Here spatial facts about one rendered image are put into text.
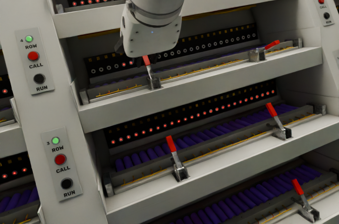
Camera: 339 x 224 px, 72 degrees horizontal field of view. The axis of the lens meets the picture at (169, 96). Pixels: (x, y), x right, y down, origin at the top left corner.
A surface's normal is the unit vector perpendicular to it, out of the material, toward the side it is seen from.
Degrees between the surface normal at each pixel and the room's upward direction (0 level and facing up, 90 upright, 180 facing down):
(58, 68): 90
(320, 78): 90
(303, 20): 90
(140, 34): 164
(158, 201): 108
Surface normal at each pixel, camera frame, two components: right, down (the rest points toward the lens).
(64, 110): 0.25, -0.15
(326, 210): -0.20, -0.95
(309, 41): -0.92, 0.26
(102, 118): 0.32, 0.15
